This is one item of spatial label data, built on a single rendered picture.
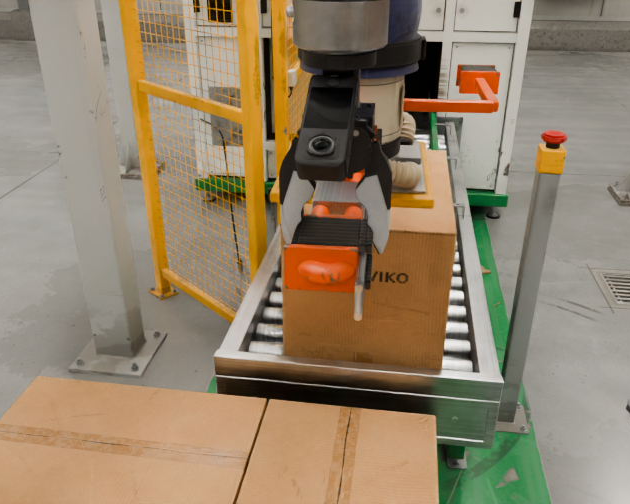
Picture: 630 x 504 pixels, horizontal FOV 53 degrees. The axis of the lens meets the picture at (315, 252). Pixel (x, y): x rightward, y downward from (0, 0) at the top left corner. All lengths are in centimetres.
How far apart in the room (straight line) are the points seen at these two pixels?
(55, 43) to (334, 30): 172
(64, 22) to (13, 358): 137
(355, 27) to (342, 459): 101
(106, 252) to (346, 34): 194
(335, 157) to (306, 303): 101
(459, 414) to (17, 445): 101
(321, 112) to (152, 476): 99
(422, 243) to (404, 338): 26
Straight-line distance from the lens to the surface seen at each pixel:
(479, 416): 161
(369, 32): 59
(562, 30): 1026
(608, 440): 244
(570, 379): 266
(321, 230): 65
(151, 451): 146
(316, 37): 59
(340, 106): 58
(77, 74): 223
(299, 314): 155
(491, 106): 127
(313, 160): 54
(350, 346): 158
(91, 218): 239
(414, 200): 110
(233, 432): 147
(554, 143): 189
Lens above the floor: 154
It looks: 27 degrees down
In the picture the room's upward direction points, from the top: straight up
